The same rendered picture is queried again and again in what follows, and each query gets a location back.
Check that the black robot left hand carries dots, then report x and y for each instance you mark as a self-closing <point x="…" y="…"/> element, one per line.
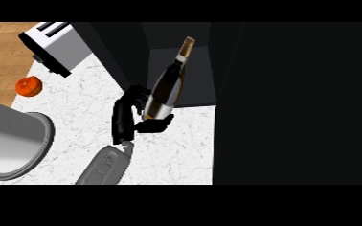
<point x="123" y="115"/>

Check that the dark wine bottle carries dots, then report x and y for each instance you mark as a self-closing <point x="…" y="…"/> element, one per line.
<point x="166" y="91"/>

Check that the dark open cabinet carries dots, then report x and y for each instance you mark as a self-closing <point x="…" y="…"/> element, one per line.
<point x="170" y="60"/>

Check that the dark cabinet door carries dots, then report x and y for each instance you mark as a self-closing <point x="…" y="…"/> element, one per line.
<point x="290" y="103"/>

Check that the orange fruit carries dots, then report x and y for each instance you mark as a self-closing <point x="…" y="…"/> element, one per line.
<point x="28" y="86"/>

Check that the grey metal pot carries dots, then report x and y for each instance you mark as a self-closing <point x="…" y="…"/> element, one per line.
<point x="21" y="142"/>

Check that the white toaster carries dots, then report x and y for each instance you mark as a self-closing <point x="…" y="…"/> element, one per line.
<point x="57" y="48"/>

